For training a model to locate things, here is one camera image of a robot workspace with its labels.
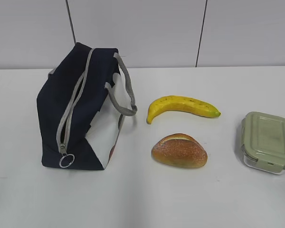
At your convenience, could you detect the brown bread roll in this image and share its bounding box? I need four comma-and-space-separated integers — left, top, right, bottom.
151, 133, 208, 169

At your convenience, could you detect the navy and white lunch bag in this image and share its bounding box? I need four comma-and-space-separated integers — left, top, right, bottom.
37, 43, 137, 171

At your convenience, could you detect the yellow banana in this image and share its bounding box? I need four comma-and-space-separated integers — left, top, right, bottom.
146, 95, 221, 124

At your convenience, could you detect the green lidded glass container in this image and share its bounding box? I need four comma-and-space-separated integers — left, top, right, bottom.
241, 112, 285, 174

